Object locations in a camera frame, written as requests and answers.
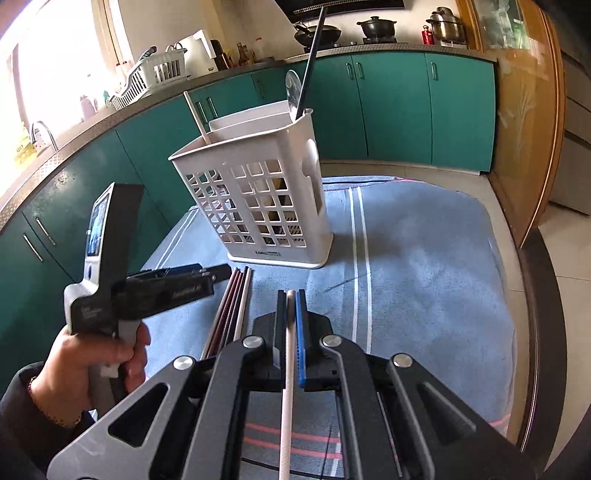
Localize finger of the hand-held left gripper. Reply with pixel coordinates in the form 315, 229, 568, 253
202, 263, 234, 283

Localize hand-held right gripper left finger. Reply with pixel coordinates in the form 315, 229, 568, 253
46, 290, 287, 480

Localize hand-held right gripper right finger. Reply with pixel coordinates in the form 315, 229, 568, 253
295, 288, 539, 480

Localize white plastic utensil holder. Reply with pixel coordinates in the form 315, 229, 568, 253
167, 100, 334, 269

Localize gold-handled metal spoon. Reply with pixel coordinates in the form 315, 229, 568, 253
285, 69, 305, 123

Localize person's left forearm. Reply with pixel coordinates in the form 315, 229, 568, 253
0, 362, 100, 480

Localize person's left hand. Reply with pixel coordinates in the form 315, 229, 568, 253
30, 320, 152, 428

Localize brown chopstick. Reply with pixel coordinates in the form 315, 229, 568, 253
201, 268, 240, 361
210, 268, 244, 356

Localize blue striped cloth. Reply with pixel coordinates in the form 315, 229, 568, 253
139, 174, 518, 480

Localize yellow packet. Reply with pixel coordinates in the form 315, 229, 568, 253
14, 129, 38, 162

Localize metal faucet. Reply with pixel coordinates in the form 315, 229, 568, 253
30, 121, 60, 153

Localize white dish rack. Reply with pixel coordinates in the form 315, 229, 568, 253
108, 45, 188, 110

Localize white countertop appliance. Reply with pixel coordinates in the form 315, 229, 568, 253
178, 29, 214, 77

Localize green kitchen cabinets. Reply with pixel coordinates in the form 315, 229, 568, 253
0, 50, 498, 398

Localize black wok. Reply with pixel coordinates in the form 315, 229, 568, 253
293, 21, 342, 47

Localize gas stove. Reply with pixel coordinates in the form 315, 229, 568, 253
302, 41, 409, 49

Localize black cooking pot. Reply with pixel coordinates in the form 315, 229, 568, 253
356, 16, 397, 40

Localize black range hood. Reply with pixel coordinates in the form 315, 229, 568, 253
274, 0, 406, 21

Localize wooden framed glass door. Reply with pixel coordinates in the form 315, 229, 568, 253
457, 0, 566, 247

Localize grey refrigerator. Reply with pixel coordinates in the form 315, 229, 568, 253
549, 78, 591, 213

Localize stainless steel pot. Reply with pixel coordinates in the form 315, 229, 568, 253
426, 7, 466, 42

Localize thin bead bracelet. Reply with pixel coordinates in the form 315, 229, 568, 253
28, 376, 83, 428

